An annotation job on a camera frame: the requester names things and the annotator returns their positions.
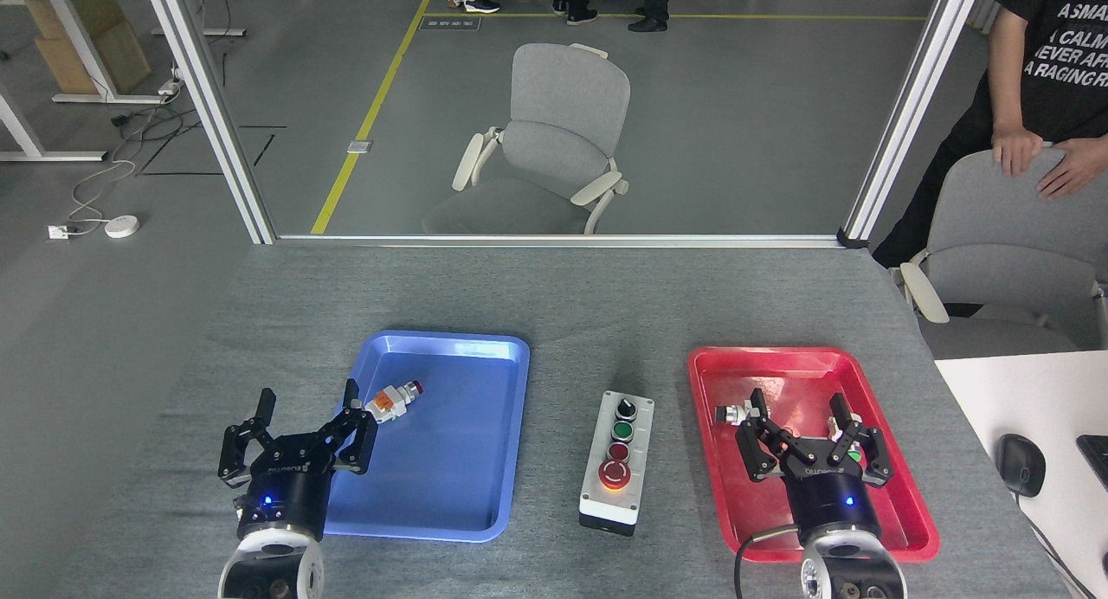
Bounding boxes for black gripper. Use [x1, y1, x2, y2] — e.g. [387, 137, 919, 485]
[734, 388, 892, 544]
[216, 378, 379, 544]

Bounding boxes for white four-button control box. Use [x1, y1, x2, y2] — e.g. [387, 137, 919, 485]
[578, 390, 656, 538]

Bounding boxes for cardboard box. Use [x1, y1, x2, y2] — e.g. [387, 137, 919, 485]
[24, 0, 152, 96]

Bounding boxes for person's right hand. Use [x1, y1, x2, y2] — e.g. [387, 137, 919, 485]
[991, 127, 1044, 177]

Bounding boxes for person's left hand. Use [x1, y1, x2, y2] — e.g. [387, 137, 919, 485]
[1036, 136, 1108, 200]

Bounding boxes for red plastic tray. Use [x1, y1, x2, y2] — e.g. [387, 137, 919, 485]
[686, 346, 941, 564]

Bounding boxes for blue plastic tray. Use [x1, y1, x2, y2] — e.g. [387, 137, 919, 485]
[299, 329, 531, 544]

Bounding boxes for black computer mouse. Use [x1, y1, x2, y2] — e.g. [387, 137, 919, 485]
[995, 433, 1047, 499]

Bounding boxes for white desk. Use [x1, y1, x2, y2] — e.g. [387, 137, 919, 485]
[933, 350, 1108, 599]

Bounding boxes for black keyboard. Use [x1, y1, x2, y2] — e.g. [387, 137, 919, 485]
[1076, 435, 1108, 487]

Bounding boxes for grey office chair white arms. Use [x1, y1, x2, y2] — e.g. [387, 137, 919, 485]
[892, 146, 1108, 362]
[422, 42, 631, 235]

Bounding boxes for person in black shirt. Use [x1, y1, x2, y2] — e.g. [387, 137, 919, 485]
[872, 0, 1108, 319]

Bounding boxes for person in black trousers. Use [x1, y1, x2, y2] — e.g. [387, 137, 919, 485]
[628, 0, 671, 34]

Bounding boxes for green push button switch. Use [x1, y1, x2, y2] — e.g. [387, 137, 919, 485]
[829, 415, 865, 463]

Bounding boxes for red push button switch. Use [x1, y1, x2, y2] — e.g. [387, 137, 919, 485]
[364, 378, 425, 423]

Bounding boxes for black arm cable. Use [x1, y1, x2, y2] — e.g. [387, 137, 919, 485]
[734, 523, 802, 599]

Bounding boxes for black mouse cable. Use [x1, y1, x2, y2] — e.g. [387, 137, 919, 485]
[1017, 493, 1083, 599]

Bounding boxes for white floor cable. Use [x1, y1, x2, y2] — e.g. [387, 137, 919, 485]
[68, 158, 138, 232]

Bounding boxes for silver aluminium post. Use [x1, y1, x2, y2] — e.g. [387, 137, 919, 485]
[838, 0, 988, 249]
[138, 0, 278, 245]

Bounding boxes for white desk frame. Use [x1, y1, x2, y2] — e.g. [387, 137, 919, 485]
[35, 0, 174, 105]
[0, 88, 106, 163]

